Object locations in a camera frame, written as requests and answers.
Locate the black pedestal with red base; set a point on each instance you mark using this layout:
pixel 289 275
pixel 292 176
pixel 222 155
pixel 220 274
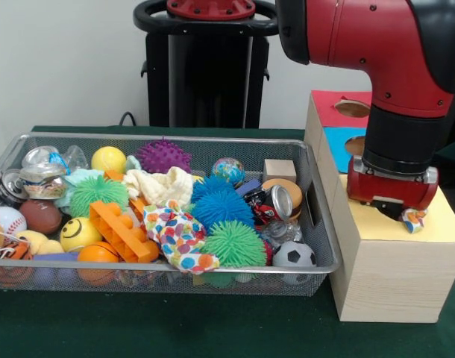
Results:
pixel 212 74

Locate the yellow smiley face ball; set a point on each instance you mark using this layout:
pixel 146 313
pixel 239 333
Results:
pixel 76 235

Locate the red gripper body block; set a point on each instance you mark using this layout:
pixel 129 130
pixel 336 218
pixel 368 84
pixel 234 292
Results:
pixel 391 190

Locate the white baseball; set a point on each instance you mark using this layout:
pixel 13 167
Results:
pixel 7 220

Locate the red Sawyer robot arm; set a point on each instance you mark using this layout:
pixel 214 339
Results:
pixel 391 56

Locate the green spiky rubber ball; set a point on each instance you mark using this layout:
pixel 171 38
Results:
pixel 233 242
pixel 97 194

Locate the purple spiky ball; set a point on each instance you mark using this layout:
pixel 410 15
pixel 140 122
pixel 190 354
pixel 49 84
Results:
pixel 162 156

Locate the yellow tennis ball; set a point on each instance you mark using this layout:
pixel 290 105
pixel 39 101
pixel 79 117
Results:
pixel 108 159

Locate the polka dot cloth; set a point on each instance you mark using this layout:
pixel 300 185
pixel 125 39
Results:
pixel 413 222
pixel 175 235

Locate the orange toy building brick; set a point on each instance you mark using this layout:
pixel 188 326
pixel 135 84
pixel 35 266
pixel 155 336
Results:
pixel 119 231

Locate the black and white soccer ball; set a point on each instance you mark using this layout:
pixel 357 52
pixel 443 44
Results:
pixel 294 255

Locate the blue spiky rubber ball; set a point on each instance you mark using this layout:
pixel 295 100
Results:
pixel 222 210

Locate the wooden box with three holes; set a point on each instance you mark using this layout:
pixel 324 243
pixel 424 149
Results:
pixel 391 283

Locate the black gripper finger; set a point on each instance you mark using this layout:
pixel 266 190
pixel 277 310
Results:
pixel 382 209
pixel 394 212

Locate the shallow metal mesh bin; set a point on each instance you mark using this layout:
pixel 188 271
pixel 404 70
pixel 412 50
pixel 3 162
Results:
pixel 322 246

